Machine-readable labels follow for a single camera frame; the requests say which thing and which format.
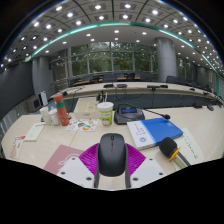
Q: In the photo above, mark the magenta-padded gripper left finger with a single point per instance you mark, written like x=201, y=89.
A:
x=75, y=170

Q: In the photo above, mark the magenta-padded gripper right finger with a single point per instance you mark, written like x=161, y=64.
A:
x=146, y=170

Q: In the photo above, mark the black computer mouse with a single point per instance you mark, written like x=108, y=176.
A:
x=112, y=155

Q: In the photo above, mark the pink mouse pad with drawing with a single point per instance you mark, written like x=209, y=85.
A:
x=60, y=158

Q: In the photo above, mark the blue and white book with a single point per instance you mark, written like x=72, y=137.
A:
x=156, y=131

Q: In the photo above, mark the colourful printed flyer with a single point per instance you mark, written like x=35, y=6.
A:
x=82, y=125

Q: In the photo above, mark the white booklet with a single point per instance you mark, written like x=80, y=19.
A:
x=34, y=131

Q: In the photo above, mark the black conference microphone console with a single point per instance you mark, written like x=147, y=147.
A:
x=128, y=116

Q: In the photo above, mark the red thermos with green band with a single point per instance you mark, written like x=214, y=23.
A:
x=62, y=111

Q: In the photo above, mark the white green paper cup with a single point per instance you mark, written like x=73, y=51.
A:
x=105, y=115

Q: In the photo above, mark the grey box monitor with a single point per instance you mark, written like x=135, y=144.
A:
x=33, y=104

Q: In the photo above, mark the white upright panel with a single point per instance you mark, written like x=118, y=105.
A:
x=43, y=98

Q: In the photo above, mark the black desk microphone units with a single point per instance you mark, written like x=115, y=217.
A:
x=121, y=85

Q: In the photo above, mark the dark office chairs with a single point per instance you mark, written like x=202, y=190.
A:
x=109, y=78

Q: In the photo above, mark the ceiling lights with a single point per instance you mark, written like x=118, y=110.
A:
x=127, y=6

